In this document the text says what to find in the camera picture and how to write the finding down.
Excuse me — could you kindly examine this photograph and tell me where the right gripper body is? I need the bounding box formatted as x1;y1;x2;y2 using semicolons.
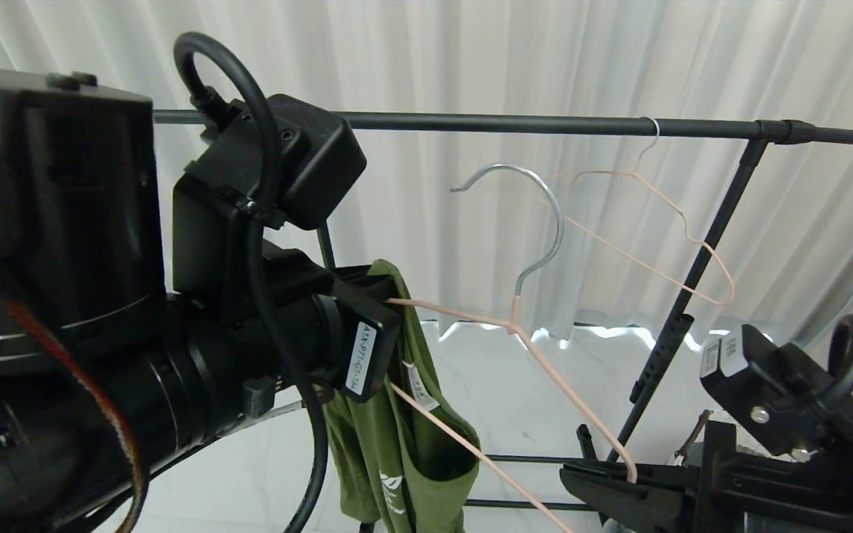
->
682;420;853;533

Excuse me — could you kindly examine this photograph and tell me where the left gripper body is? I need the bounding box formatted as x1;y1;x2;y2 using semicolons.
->
127;248;403;475

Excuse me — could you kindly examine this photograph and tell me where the green printed shirt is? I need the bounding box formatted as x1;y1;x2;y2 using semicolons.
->
319;259;484;533

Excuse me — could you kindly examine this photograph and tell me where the pink clothes hanger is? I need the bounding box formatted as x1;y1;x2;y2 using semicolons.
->
386;163;638;533
552;117;736;306

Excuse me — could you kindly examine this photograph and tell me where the black clothes rack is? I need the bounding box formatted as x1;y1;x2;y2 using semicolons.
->
153;110;853;528

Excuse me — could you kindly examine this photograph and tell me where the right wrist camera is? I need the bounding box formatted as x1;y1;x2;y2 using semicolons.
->
699;324;853;475

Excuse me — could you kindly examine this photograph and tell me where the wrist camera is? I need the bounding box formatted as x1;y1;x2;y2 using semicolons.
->
699;324;853;475
173;93;368;324

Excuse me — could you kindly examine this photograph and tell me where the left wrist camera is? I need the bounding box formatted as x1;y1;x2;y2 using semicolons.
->
173;93;368;324

